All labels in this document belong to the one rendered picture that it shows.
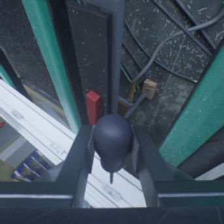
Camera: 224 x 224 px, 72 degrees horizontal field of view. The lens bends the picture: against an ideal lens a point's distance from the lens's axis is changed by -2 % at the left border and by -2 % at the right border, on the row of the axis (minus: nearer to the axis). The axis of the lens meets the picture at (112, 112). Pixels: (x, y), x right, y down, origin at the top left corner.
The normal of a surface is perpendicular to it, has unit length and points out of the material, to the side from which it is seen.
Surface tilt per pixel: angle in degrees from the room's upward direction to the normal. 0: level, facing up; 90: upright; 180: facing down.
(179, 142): 0
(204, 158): 0
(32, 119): 90
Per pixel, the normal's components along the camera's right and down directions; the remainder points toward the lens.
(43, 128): 0.01, -0.59
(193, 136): -0.59, 0.65
